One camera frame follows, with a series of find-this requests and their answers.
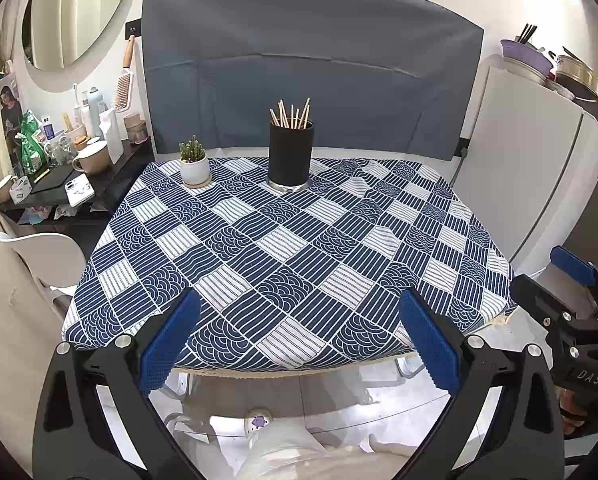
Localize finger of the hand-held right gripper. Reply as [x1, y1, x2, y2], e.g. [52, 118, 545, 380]
[550, 245, 598, 319]
[509, 274, 598, 347]

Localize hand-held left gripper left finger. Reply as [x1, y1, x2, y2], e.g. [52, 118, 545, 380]
[33, 287, 203, 480]

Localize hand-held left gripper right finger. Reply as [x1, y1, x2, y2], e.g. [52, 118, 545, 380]
[398, 290, 565, 480]

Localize black cylindrical utensil holder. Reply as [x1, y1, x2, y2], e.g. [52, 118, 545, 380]
[267, 121, 315, 192]

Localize bunch of wooden chopsticks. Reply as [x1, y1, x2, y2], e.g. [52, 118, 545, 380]
[269, 97, 312, 131]

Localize person's right hand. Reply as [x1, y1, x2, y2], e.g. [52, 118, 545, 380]
[558, 388, 593, 437]

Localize metal table leg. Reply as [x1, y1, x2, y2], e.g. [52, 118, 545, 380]
[396, 352, 427, 381]
[169, 372, 195, 401]

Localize white refrigerator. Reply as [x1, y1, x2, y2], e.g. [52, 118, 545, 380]
[449, 55, 598, 279]

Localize blue white patterned tablecloth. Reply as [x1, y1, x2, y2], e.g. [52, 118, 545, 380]
[61, 156, 515, 372]

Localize white chair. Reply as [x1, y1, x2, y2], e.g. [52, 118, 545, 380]
[0, 232, 88, 311]

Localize cactus in white pot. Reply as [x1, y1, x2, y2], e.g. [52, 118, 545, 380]
[179, 135, 211, 186]

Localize white phone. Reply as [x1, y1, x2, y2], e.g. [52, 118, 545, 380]
[65, 174, 96, 208]

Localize steel pot with lid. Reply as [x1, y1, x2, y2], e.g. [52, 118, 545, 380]
[554, 55, 598, 104]

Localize metal pot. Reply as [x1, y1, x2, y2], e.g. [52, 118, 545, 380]
[504, 57, 550, 87]

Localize cream mug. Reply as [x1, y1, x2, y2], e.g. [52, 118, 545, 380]
[72, 141, 112, 177]

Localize black notebook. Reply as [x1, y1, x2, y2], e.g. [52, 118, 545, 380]
[31, 165, 74, 194]

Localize purple colander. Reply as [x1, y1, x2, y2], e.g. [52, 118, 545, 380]
[500, 39, 555, 77]

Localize stacked pink jars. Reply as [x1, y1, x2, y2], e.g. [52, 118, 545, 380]
[124, 114, 150, 145]

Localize white pouch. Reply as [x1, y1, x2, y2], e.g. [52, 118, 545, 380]
[99, 108, 124, 165]

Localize green package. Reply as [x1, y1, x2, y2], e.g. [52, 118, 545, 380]
[18, 110, 48, 173]

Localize wooden hairbrush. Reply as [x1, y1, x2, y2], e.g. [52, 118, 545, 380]
[113, 35, 136, 114]

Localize grey backdrop cloth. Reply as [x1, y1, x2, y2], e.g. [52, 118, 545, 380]
[140, 0, 485, 162]

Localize wall poster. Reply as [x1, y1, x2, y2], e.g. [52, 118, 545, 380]
[0, 77, 28, 161]

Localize round wall mirror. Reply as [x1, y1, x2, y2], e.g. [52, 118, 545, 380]
[21, 0, 140, 94]

